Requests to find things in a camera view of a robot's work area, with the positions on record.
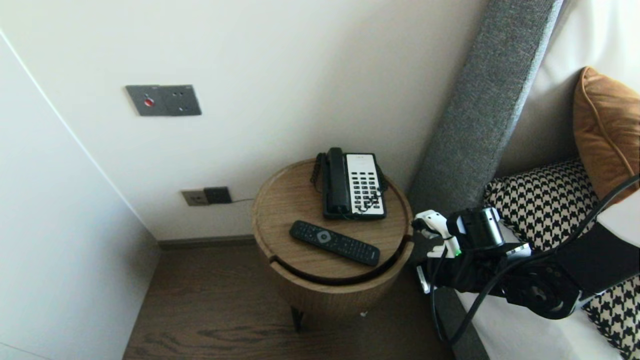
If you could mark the black metal table legs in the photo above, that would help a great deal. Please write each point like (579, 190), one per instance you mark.
(298, 317)

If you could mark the beige wall socket plate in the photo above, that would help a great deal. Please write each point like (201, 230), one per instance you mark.
(194, 198)

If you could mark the dark grey wall power socket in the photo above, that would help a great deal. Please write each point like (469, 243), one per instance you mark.
(217, 195)

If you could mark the grey wall switch panel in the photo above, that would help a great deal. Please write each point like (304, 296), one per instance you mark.
(163, 100)

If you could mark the grey upholstered bed frame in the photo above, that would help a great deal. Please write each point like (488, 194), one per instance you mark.
(450, 320)

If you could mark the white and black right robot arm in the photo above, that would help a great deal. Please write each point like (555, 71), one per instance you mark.
(550, 285)

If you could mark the black TV remote control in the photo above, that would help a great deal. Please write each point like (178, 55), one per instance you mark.
(335, 243)

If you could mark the round wooden bedside table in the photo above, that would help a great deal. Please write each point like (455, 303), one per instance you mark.
(330, 297)
(300, 210)

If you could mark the brown wooden baseboard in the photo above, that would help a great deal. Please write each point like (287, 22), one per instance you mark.
(210, 242)

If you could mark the brown velvet pillow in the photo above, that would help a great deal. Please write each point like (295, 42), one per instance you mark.
(607, 135)

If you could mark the black white-capped right gripper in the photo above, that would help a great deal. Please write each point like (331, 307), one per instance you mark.
(477, 227)

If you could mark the grey fabric headboard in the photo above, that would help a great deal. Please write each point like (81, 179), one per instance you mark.
(475, 125)

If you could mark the black telephone handset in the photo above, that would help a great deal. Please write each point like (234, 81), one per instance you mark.
(337, 180)

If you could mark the black and white desk telephone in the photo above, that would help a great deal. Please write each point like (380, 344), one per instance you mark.
(366, 185)

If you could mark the black white houndstooth pillow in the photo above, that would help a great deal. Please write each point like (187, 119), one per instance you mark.
(550, 200)

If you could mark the white bed pillow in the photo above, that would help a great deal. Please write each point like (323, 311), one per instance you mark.
(595, 35)

